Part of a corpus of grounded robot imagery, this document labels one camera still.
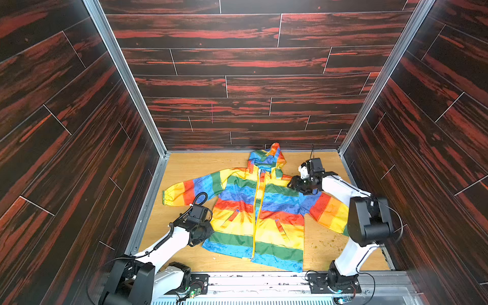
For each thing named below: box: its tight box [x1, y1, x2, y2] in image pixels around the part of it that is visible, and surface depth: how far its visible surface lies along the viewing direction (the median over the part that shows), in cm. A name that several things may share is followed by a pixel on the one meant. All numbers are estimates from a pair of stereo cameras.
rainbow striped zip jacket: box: [162, 142, 351, 273], surface depth 95 cm
